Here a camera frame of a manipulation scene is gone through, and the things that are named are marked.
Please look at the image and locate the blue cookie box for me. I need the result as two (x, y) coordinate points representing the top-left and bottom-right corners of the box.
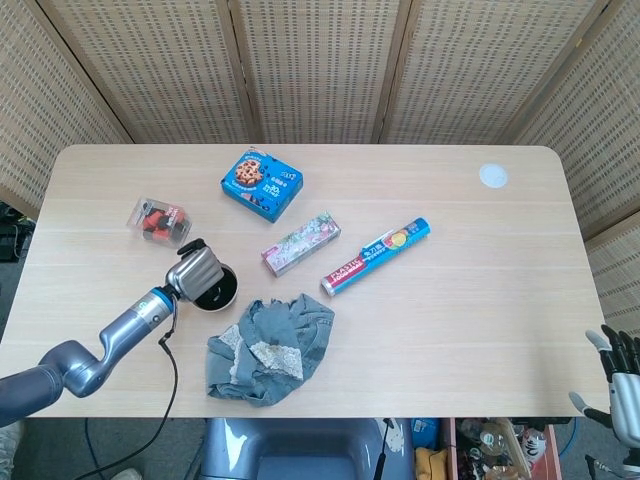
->
(218, 146), (305, 224)

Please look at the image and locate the clear box of black-orange pieces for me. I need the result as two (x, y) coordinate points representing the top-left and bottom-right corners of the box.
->
(126, 195), (194, 251)

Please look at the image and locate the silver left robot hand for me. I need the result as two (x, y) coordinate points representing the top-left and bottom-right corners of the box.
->
(164, 238), (226, 304)

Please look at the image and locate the black bowl with white rim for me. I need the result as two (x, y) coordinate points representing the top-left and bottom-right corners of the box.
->
(192, 264), (240, 312)

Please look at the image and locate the dark equipment on floor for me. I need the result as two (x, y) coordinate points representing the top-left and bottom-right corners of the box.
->
(0, 199), (37, 265)

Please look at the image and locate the blue package under table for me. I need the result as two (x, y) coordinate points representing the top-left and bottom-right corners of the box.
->
(410, 418), (442, 450)

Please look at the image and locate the blue plastic food wrap roll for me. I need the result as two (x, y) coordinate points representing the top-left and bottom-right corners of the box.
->
(320, 216), (433, 298)

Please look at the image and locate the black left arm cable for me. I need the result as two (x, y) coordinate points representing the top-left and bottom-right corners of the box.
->
(74, 299), (182, 480)

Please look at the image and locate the black strap on robot base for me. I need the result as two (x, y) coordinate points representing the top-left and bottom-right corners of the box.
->
(372, 418), (402, 480)

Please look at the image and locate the floral toothpaste box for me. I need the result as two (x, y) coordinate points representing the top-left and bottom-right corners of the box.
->
(260, 210), (343, 279)

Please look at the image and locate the yellow cloth under table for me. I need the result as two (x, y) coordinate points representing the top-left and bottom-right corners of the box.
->
(414, 446), (452, 480)

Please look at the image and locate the red crate of clutter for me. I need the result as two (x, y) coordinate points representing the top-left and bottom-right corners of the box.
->
(442, 417), (562, 480)

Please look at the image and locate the denim garment with lace trim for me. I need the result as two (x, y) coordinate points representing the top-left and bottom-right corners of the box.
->
(206, 293), (337, 409)

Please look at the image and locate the black-silver right robot hand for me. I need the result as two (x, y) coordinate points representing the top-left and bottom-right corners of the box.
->
(568, 324), (640, 445)

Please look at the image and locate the woven bamboo screen panel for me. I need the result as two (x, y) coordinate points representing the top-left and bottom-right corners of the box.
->
(583, 209), (640, 332)
(509, 0), (640, 242)
(34, 0), (257, 146)
(373, 0), (617, 147)
(227, 0), (417, 146)
(0, 0), (135, 221)

